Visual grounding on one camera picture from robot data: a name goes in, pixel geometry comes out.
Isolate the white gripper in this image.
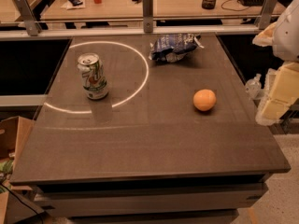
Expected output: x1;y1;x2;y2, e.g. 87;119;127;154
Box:
252;0;299;126

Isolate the orange fruit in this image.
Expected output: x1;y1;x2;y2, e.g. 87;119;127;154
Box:
193;90;217;111

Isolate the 7up soda can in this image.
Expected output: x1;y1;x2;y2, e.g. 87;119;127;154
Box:
78;53;108;100

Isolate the clear plastic bottle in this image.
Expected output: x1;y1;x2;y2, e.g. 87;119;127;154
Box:
245;74;262;99

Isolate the black mesh pen cup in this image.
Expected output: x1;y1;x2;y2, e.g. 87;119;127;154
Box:
202;0;217;9

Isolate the blue chip bag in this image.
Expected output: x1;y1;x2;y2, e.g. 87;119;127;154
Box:
149;33;204;63

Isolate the grey drawer cabinet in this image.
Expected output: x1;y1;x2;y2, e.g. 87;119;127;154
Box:
35;174;267;217

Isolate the cardboard box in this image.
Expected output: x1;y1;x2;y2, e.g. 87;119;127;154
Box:
0;117;35;224

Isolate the metal rail bracket right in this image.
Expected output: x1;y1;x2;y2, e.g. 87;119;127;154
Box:
255;0;278;30

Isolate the metal rail bracket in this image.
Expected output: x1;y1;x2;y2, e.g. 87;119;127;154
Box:
142;0;153;33
13;0;41;36
255;0;278;30

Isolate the black cable on desk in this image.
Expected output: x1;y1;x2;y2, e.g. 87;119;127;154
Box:
221;0;251;12

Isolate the metal rail bracket middle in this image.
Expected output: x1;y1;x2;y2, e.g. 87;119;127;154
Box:
142;0;153;33

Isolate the metal rail bracket left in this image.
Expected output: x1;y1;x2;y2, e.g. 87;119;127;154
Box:
13;0;41;36

